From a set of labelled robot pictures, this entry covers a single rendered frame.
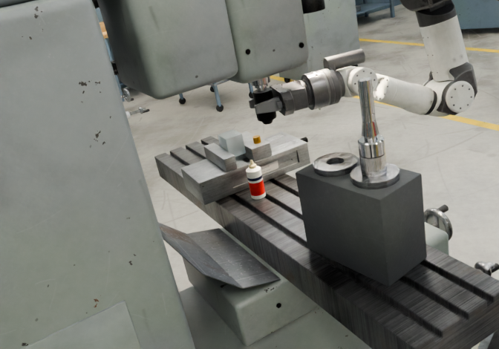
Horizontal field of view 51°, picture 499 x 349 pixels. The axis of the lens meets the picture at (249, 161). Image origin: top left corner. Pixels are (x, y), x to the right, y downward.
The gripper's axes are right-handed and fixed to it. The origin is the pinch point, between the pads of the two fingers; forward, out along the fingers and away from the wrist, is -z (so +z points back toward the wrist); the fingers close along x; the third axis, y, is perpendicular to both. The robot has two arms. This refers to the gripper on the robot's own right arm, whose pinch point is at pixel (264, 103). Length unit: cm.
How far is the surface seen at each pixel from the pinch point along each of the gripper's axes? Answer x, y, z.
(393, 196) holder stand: 40.5, 10.0, 10.3
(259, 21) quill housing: 10.5, -20.2, -0.2
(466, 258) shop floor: -71, 123, 101
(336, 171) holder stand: 28.9, 8.0, 4.7
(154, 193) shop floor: -250, 123, -38
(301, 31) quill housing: 7.9, -15.9, 9.0
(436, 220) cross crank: -13, 56, 51
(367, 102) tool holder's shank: 35.0, -6.2, 10.0
